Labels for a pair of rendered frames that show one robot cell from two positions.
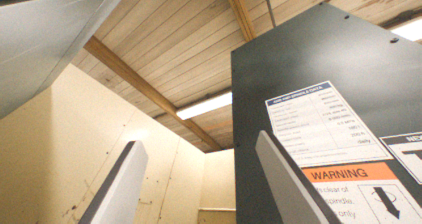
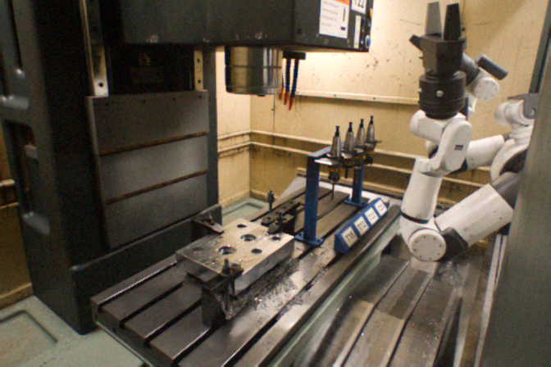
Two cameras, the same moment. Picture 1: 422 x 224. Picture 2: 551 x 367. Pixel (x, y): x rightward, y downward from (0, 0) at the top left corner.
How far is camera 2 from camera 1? 0.83 m
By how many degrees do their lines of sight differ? 103
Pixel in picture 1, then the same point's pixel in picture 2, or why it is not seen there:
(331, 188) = (334, 5)
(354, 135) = not seen: outside the picture
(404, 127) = not seen: outside the picture
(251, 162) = not seen: outside the picture
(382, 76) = not seen: outside the picture
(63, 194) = not seen: outside the picture
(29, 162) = not seen: outside the picture
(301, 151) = not seen: outside the picture
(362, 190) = (341, 8)
